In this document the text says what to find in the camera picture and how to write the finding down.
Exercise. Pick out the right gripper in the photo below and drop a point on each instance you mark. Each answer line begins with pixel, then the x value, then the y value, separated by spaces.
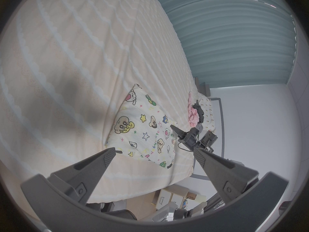
pixel 190 144

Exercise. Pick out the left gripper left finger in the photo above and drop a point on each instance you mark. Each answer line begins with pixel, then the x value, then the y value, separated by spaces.
pixel 79 177

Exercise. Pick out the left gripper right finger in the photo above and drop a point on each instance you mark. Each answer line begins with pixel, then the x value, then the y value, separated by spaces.
pixel 227 180

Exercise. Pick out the white printed pyjama garment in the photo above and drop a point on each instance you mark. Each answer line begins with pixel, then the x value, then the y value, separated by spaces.
pixel 144 129

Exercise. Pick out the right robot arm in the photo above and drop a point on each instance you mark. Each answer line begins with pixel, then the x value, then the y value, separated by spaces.
pixel 209 139

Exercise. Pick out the pile of clothes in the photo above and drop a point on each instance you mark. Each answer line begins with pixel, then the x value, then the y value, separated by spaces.
pixel 199 112

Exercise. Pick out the bed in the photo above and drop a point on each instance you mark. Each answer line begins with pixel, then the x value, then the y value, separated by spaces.
pixel 72 57

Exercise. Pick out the pink garment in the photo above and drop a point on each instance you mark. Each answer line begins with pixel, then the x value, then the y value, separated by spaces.
pixel 192 115

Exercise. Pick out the white printed pillow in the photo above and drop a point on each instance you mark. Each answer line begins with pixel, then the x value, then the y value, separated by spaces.
pixel 208 110

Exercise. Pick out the grey white bedside table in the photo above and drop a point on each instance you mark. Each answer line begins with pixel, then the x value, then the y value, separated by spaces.
pixel 202 88

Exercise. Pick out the white chest of drawers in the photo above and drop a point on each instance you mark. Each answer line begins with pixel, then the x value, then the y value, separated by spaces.
pixel 173 197

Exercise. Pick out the blue-green curtain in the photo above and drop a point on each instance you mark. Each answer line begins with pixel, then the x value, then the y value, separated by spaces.
pixel 229 45

